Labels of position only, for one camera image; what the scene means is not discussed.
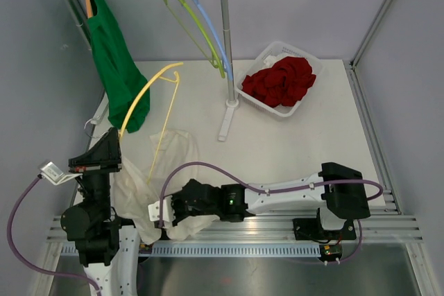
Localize white printed t shirt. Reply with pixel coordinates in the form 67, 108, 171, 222
263, 53, 283, 68

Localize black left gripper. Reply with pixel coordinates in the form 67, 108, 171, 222
68, 126, 121, 221

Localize lime green hanger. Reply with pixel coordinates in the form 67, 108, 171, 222
159, 0, 227, 79

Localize yellow hanger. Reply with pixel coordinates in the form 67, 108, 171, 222
83, 62, 185, 185

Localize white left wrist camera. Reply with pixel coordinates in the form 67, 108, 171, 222
38, 161, 82, 186

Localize orange hanger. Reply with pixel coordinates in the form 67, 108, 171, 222
85, 0, 94, 19

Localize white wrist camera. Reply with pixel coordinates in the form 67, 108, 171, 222
38, 161, 82, 186
148, 196, 175, 229

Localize white slotted cable duct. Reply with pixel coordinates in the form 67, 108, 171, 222
60, 243, 321, 259

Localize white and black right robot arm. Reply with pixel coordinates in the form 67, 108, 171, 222
162, 162, 370, 242

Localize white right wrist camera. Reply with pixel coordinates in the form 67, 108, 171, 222
148, 196, 175, 229

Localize aluminium corner post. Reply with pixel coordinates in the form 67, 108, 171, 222
350, 0, 395, 70

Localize aluminium frame rail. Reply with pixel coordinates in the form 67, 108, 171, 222
46, 205, 425, 244

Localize green t shirt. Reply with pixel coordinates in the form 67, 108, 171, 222
87, 0, 148, 129

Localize red t shirt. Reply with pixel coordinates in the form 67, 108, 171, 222
242, 56, 316, 108

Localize white plastic basket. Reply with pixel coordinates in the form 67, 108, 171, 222
234, 41, 327, 120

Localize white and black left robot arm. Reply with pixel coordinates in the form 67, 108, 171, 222
60, 128, 150, 295

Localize beige t shirt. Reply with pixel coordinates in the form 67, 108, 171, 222
112, 130, 199, 245

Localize light blue plastic hanger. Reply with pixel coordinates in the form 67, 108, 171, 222
171, 0, 234, 82

